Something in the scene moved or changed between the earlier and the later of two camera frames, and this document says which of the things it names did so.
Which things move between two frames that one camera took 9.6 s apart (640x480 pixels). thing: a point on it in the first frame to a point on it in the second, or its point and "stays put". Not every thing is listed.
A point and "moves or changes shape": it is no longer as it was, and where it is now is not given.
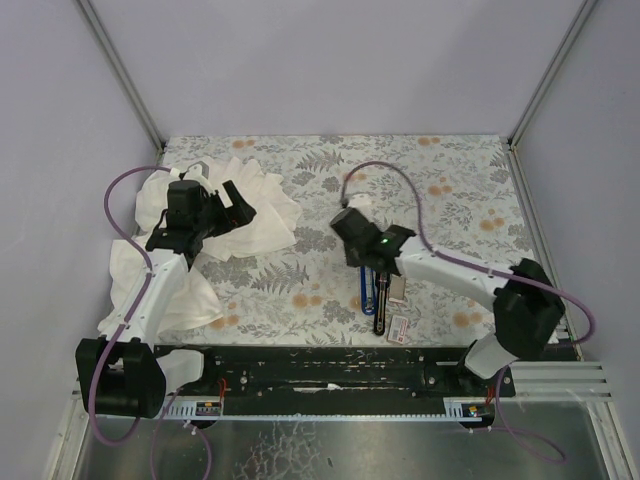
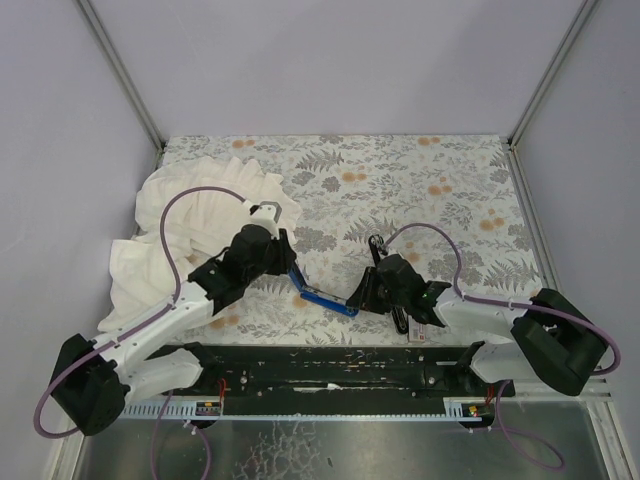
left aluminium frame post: (102, 33) stays put
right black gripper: (364, 255) to (375, 288)
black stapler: (382, 285) moves or changes shape
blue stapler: (368, 291) moves or changes shape
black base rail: (256, 373) stays put
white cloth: (194, 299) stays put
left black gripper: (220, 211) to (286, 251)
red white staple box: (398, 329) to (416, 332)
